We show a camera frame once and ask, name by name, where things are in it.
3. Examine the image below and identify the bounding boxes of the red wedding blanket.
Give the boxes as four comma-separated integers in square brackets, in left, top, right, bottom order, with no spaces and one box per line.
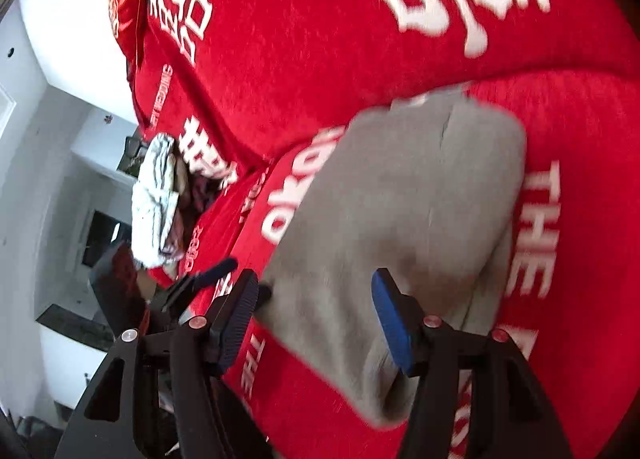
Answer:
[144,65,640,459]

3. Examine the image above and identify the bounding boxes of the grey knit sweater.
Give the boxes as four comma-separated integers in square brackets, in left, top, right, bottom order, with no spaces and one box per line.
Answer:
[258,92,526,427]

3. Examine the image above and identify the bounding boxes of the white striped cloth pile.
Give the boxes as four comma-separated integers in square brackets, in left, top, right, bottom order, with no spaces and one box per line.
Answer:
[131,134,184,268]

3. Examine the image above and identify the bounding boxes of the red wedding pillow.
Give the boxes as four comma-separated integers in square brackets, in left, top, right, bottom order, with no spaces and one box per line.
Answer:
[108,0,639,184]

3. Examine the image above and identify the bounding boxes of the dark wall television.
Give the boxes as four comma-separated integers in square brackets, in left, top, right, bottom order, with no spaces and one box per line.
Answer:
[81,211,131,268]

